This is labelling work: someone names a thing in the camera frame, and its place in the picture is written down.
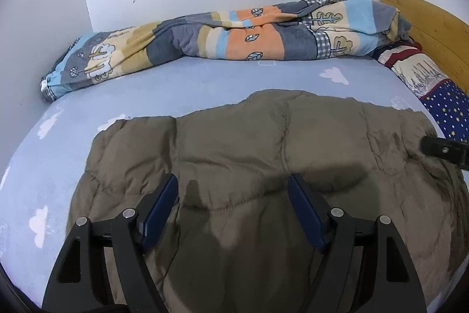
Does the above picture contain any olive quilted hooded jacket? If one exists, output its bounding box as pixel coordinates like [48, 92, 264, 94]
[68, 91, 468, 312]

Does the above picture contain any navy star patterned pillow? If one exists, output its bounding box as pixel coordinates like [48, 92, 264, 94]
[371, 40, 468, 143]

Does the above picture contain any light blue cloud bedsheet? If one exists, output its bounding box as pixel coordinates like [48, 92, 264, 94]
[1, 57, 424, 304]

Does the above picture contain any wooden headboard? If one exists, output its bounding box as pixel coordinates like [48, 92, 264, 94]
[380, 0, 469, 91]

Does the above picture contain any colourful patchwork blanket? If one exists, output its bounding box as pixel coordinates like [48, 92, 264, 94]
[40, 0, 411, 102]

